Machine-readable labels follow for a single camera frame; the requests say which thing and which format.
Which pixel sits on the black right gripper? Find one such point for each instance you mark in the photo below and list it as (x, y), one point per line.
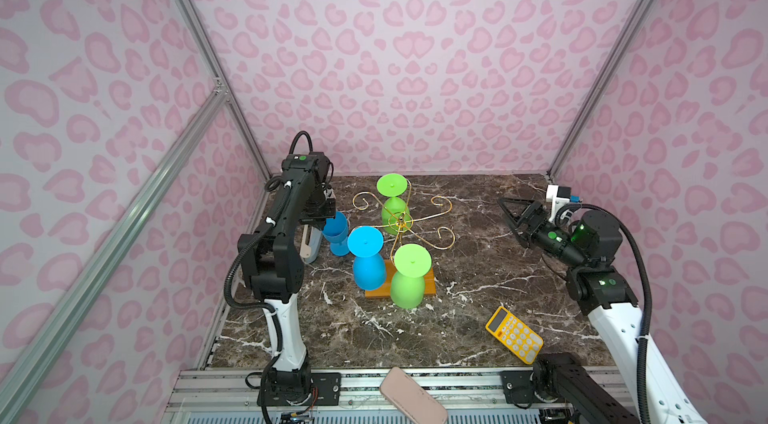
(530, 222)

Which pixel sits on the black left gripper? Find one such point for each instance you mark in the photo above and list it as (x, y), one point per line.
(324, 208)

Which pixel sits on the blue glass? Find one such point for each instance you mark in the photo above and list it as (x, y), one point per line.
(369, 269)
(336, 231)

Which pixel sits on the green glass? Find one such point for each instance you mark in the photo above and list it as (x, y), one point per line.
(412, 263)
(395, 212)

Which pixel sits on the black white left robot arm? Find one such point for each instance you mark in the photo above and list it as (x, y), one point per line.
(268, 272)

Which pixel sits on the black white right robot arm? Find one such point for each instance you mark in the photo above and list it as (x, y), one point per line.
(607, 277)

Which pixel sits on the orange wooden rack base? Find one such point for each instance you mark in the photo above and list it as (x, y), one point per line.
(384, 291)

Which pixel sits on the white grey stapler tool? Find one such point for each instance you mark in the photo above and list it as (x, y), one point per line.
(310, 244)

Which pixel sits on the yellow calculator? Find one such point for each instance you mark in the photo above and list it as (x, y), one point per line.
(514, 335)

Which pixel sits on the pink phone case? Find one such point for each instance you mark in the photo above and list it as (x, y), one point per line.
(406, 395)

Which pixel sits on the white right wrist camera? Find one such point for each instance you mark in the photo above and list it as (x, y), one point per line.
(559, 196)

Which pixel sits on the gold wire glass rack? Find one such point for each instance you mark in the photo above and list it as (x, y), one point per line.
(364, 200)

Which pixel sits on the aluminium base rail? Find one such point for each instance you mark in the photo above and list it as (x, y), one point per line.
(456, 395)

